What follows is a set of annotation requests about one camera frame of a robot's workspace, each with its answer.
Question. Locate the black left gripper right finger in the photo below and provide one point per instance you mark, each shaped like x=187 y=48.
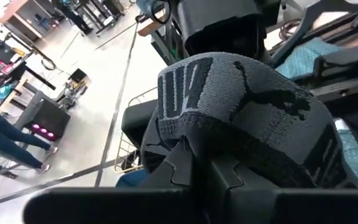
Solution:
x=228 y=177

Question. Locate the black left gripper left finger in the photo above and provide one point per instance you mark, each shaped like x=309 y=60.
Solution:
x=179 y=168

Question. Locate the black garment with grey band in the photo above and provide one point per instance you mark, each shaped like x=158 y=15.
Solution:
x=228 y=87

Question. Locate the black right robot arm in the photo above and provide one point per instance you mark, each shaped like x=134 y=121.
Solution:
x=216 y=15

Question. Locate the teal polka dot cloth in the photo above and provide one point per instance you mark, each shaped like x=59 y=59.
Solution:
x=303 y=56

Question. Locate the small wheeled cart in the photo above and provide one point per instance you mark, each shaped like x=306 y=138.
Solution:
x=78 y=76

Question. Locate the black cabinet with pink lights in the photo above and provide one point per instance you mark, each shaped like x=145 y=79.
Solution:
x=51 y=118

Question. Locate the person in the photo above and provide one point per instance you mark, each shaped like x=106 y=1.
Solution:
x=5 y=137

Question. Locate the black metal workbench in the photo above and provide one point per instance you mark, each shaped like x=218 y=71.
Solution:
x=73 y=15

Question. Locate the wooden shelf unit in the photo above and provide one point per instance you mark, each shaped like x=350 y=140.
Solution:
x=14 y=12

